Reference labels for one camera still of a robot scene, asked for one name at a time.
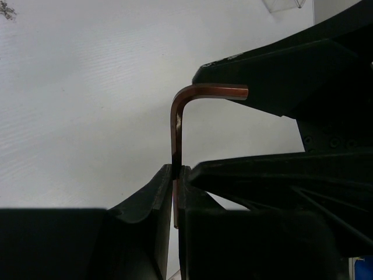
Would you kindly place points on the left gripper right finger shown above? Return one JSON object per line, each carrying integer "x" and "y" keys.
{"x": 216, "y": 243}

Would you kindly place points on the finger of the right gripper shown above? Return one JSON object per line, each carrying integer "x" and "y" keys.
{"x": 279, "y": 175}
{"x": 301, "y": 81}

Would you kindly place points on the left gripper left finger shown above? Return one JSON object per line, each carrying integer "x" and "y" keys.
{"x": 128, "y": 241}

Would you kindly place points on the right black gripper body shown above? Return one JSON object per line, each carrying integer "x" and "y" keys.
{"x": 352, "y": 130}

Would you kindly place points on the dark hex key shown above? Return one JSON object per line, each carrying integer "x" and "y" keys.
{"x": 181, "y": 99}

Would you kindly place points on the clear plastic organizer container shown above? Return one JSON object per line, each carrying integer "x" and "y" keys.
{"x": 281, "y": 5}

